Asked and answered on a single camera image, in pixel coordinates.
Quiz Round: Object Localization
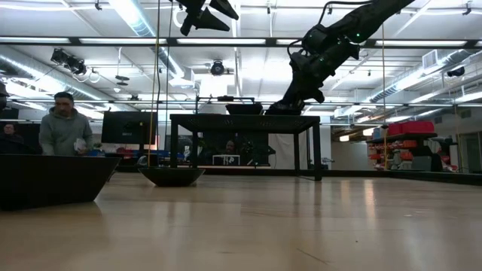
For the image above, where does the black round ceiling fixture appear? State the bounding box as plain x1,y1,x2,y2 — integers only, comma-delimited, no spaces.
209,59,226,77

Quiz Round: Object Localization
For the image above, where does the black metal table frame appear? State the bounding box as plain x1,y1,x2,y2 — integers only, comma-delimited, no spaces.
114,163,482,186

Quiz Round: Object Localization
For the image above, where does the thin black metal stand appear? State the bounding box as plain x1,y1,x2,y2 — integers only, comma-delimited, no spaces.
194,96,257,116

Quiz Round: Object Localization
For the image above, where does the white sign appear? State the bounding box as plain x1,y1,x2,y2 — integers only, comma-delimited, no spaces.
212,154,241,166

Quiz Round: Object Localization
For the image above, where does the black monitor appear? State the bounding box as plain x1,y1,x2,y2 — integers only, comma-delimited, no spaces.
14,122,42,154
100,111,159,145

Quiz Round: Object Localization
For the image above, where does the black ceiling spotlight cluster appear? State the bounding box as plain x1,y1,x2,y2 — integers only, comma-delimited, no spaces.
50,47,88,76

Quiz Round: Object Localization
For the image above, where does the black storage shelf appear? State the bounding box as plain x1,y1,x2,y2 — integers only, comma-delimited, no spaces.
367,120,459,172

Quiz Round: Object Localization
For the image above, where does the silver ceiling duct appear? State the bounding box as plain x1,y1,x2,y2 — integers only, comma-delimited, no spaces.
108,0,197,90
0,44,110,102
368,48,482,105

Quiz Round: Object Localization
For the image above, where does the long black cable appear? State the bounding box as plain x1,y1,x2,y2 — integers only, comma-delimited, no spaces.
163,0,174,151

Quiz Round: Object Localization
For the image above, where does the black ceiling light rail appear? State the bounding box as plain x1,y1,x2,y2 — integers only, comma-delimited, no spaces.
0,35,482,48

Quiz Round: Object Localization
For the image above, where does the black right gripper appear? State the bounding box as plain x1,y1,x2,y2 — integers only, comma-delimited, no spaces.
280,72,327,111

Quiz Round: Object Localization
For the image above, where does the black perforated metal rack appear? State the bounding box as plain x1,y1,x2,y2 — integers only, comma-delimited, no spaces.
169,114,323,182

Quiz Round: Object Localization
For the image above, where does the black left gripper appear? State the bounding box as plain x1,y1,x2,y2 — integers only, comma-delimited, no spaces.
176,0,240,37

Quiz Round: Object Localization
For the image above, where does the red storage bin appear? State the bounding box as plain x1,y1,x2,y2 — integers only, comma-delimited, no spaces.
387,120,436,136

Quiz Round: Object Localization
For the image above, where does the white board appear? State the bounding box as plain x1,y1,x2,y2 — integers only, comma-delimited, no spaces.
267,132,316,170

